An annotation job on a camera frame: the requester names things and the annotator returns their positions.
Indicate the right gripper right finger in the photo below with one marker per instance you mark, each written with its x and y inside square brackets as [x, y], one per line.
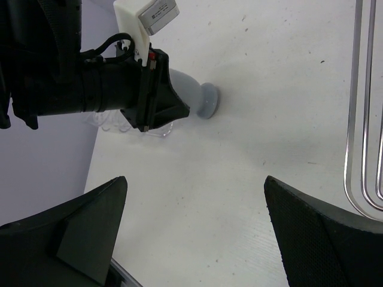
[320, 243]

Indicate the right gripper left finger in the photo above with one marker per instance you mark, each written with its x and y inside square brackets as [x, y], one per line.
[70, 244]

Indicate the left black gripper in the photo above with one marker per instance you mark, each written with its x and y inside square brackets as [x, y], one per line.
[155, 102]

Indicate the white ceramic footed cup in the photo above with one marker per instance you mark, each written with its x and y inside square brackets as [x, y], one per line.
[202, 99]

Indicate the clear faceted glass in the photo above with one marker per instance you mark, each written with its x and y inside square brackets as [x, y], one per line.
[161, 132]

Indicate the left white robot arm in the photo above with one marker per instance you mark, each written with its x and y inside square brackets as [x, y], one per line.
[45, 72]

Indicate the wire dish rack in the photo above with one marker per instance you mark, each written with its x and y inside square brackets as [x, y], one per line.
[352, 119]

